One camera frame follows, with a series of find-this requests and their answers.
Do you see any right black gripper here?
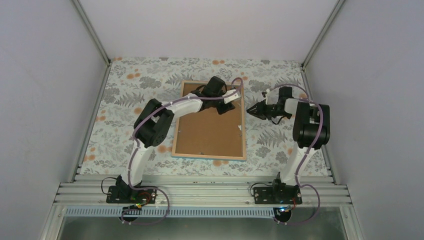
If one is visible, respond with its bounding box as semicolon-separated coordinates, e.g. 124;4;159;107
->
247;100;291;121

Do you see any brown backing board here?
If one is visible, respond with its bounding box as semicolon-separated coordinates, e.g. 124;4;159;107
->
174;82;244;157

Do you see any teal wooden picture frame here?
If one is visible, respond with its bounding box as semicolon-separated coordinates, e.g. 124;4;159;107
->
170;79;248;162

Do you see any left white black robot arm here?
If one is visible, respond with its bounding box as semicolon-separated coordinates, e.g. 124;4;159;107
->
115;76;244;203

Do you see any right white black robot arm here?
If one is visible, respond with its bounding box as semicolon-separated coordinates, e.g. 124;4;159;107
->
247;84;331;204

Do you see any floral patterned table mat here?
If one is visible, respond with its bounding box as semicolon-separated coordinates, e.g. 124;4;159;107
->
81;56;329;177

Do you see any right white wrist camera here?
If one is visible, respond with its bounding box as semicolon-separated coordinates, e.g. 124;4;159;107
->
261;88;278;105

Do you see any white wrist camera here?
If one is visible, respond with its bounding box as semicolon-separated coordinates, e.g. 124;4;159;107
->
223;89;241;104
261;88;278;105

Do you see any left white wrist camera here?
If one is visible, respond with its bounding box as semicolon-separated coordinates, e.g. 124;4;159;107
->
223;89;241;104

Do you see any right aluminium corner post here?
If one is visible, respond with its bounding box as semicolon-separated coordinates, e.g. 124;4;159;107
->
301;0;346;71

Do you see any aluminium corner post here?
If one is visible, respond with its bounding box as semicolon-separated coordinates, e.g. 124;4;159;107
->
70;0;111;66
301;0;346;71

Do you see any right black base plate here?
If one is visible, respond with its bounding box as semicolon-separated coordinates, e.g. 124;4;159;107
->
253;185;303;205

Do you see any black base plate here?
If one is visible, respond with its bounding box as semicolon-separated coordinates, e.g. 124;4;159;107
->
253;185;303;205
106;186;157;205

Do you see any slotted grey cable duct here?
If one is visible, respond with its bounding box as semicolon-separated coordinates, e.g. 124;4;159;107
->
64;206;274;218

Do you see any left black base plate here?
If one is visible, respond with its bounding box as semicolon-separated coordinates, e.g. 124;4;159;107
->
106;186;157;205

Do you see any aluminium rail base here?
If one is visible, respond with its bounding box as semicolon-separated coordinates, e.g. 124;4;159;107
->
41;166;364;240

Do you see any left aluminium corner post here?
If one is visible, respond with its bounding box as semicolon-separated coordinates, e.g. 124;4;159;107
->
70;0;111;66

